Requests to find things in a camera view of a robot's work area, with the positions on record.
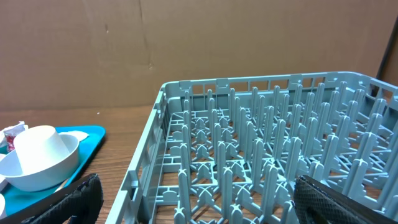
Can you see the white napkin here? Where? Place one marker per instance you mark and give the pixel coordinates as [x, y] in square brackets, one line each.
[3, 139]

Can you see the grey dish rack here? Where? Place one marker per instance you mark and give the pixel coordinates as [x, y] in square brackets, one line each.
[230, 149]

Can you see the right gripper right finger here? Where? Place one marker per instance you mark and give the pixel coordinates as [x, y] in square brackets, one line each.
[314, 202]

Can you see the teal serving tray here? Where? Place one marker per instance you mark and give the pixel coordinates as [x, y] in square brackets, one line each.
[17, 200]

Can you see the white paper cup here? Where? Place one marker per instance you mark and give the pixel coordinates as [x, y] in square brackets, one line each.
[38, 148]

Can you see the large white plate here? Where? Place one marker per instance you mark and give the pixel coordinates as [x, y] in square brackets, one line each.
[3, 181]

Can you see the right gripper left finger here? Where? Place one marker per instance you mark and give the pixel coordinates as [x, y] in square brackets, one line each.
[80, 202]

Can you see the grey bowl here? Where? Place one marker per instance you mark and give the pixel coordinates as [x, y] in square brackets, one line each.
[43, 179]

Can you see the red snack wrapper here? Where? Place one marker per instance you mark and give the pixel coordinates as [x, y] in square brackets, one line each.
[10, 134]

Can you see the small white plate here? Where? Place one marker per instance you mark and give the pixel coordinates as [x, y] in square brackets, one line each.
[2, 207]

